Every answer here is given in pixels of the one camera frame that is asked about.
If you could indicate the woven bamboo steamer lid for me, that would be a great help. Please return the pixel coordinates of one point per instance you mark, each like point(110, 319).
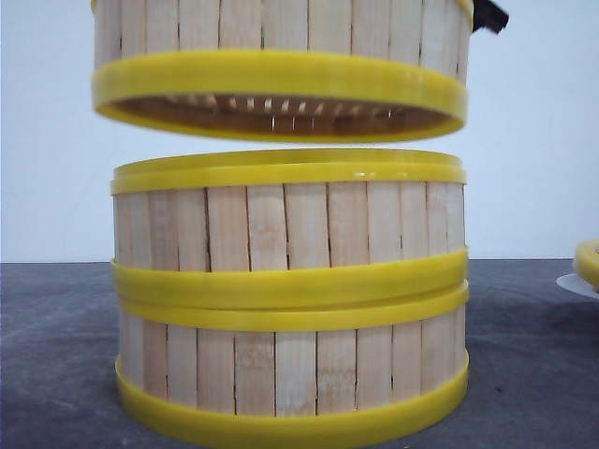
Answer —
point(586, 262)

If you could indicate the bamboo steamer basket with bun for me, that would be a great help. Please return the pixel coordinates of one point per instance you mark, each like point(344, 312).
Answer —
point(289, 71)

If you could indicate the white plate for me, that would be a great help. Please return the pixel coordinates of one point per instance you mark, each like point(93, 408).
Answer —
point(574, 284)

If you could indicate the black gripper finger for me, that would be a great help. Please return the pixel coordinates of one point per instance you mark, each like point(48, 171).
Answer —
point(488, 15)

